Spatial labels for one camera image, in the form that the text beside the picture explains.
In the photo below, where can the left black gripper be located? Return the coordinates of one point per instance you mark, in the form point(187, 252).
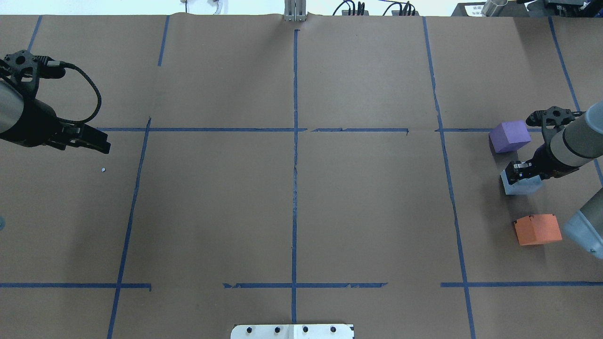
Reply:
point(38, 126)

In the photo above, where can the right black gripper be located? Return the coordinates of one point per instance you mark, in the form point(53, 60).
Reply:
point(546, 164)

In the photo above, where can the light blue foam block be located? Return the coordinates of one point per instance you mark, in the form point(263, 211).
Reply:
point(524, 186)

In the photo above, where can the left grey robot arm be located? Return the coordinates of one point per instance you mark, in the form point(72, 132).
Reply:
point(31, 123)

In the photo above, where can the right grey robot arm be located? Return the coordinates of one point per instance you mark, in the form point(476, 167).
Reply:
point(572, 139)

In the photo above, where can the purple foam block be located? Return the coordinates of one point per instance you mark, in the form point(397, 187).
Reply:
point(509, 136)

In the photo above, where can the orange foam block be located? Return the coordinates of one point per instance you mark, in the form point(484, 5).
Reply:
point(538, 229)

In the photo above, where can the silver metal cylinder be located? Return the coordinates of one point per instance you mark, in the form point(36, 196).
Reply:
point(493, 8)

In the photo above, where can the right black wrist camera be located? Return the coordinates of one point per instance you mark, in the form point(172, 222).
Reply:
point(552, 120)

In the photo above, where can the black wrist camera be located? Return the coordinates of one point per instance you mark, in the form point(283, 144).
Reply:
point(22, 71)
point(552, 120)

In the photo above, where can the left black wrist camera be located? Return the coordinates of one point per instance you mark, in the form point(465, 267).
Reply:
point(22, 71)

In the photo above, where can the grey metal post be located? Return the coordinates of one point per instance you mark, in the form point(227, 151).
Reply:
point(295, 10)

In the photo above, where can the white metal base plate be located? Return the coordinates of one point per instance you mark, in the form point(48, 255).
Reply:
point(293, 331)

